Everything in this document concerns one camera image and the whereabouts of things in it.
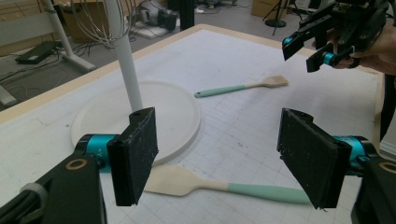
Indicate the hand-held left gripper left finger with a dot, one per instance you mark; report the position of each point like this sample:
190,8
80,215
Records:
134,155

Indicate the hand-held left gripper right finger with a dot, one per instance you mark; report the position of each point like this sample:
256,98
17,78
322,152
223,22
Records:
314,158

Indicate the white hook stand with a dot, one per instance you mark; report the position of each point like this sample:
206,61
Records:
174,118

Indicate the black tripod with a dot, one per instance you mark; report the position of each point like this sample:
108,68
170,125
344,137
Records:
275,21

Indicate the small cardboard box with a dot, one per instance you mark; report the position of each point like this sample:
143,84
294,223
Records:
264,7

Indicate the white desk leg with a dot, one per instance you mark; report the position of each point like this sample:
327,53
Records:
6,96
67,49

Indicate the white floor board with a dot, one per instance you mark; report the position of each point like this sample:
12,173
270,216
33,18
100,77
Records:
152,31

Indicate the black flat box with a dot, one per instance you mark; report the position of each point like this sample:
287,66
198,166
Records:
37,53

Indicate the grey device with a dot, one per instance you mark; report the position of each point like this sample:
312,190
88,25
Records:
155,15

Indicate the large cardboard box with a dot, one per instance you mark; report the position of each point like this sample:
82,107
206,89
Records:
71,28

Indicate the black metal frame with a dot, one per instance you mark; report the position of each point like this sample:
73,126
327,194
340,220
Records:
186,14

